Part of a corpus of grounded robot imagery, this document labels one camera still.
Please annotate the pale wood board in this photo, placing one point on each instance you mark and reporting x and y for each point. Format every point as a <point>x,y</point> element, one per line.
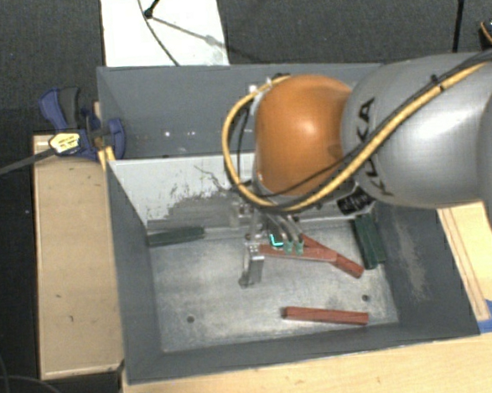
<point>76,266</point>

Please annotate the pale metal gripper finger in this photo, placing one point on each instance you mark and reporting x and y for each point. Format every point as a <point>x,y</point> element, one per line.
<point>246,271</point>
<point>257,268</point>

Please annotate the grey metal bin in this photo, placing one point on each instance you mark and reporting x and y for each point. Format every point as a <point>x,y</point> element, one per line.
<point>220,302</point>

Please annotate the black cylinder on white bracket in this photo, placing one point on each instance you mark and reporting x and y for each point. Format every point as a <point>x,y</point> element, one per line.
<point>353,204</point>

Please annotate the red-brown flat block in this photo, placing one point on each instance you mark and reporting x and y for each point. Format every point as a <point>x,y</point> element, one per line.
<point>349,265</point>
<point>325,315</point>
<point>317,255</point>

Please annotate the dark green flat block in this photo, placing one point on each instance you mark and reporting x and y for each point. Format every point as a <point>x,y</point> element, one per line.
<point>371,241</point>
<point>175,236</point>

